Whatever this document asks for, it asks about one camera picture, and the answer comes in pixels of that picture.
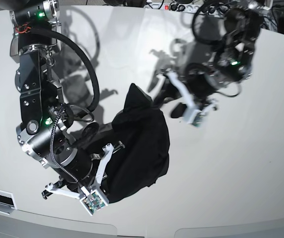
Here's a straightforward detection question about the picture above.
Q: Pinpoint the white power strip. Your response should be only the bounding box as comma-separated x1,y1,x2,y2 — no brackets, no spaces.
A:
144,0,204,13

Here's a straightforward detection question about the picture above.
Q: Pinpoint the black t-shirt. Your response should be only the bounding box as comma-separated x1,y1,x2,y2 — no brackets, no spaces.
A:
77,83,170,204

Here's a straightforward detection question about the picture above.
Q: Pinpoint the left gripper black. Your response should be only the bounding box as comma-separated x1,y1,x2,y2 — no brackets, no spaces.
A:
147,63,218,119

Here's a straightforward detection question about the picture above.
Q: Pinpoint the black corrugated left cable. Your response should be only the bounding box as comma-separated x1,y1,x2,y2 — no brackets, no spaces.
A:
27,26,100,114

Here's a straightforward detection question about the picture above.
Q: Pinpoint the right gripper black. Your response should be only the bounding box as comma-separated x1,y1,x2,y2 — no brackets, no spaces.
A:
41,141,125,200

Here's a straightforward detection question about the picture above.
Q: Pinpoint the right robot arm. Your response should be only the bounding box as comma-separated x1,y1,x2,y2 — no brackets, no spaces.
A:
10,0,111,199

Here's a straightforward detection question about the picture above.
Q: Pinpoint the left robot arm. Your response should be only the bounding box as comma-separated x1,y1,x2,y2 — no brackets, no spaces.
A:
149,0,263,121

